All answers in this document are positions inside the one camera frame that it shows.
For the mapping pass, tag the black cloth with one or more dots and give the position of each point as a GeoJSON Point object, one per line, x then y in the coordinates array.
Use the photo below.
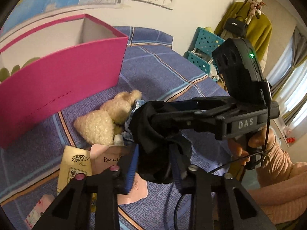
{"type": "Point", "coordinates": [153, 148]}

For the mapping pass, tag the person's right hand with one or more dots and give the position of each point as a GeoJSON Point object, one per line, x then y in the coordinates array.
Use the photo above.
{"type": "Point", "coordinates": [239, 152]}

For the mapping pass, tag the yellow tissue pack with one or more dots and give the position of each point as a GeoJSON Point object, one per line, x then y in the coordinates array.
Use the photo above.
{"type": "Point", "coordinates": [72, 165]}

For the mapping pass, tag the floral tissue pack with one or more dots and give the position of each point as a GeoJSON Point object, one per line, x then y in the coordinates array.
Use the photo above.
{"type": "Point", "coordinates": [39, 208]}

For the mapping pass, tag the hanging plush toy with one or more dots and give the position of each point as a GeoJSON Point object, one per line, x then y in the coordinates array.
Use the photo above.
{"type": "Point", "coordinates": [254, 7]}

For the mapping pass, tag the grey and olive curtain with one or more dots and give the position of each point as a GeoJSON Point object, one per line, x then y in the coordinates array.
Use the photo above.
{"type": "Point", "coordinates": [287, 71]}

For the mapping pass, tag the cream teddy bear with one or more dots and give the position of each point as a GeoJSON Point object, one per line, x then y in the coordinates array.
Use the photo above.
{"type": "Point", "coordinates": [96, 127]}

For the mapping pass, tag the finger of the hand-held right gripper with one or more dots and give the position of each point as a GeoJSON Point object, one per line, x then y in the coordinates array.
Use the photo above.
{"type": "Point", "coordinates": [189, 105]}
{"type": "Point", "coordinates": [182, 119]}

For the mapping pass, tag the black handbag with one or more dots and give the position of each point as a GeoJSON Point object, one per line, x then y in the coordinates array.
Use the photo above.
{"type": "Point", "coordinates": [236, 26]}

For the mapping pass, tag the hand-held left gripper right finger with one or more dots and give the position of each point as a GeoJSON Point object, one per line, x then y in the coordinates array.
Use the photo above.
{"type": "Point", "coordinates": [177, 172]}

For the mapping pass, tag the blue gingham cloth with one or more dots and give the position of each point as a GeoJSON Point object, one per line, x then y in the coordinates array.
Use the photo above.
{"type": "Point", "coordinates": [126, 135]}

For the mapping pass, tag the pink pouch with white cap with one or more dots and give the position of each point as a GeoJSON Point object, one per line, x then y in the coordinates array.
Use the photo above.
{"type": "Point", "coordinates": [105, 155]}

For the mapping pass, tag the pink cardboard box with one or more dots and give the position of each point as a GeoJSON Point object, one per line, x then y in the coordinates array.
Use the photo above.
{"type": "Point", "coordinates": [60, 81]}

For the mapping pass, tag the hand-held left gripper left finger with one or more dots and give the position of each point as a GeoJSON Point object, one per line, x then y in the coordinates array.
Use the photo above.
{"type": "Point", "coordinates": [131, 170]}

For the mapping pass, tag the teal plastic basket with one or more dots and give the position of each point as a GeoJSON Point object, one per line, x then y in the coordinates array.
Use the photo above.
{"type": "Point", "coordinates": [208, 40]}
{"type": "Point", "coordinates": [199, 61]}

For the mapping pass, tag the olive green coat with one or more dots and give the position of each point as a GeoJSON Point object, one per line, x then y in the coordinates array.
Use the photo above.
{"type": "Point", "coordinates": [257, 33]}

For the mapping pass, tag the blue plaid bed sheet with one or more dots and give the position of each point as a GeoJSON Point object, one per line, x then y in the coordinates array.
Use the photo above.
{"type": "Point", "coordinates": [168, 76]}

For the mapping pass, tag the small red object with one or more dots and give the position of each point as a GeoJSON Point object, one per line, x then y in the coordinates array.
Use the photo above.
{"type": "Point", "coordinates": [291, 140]}

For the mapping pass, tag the person's right forearm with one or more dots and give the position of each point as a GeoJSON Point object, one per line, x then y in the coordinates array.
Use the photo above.
{"type": "Point", "coordinates": [280, 184]}

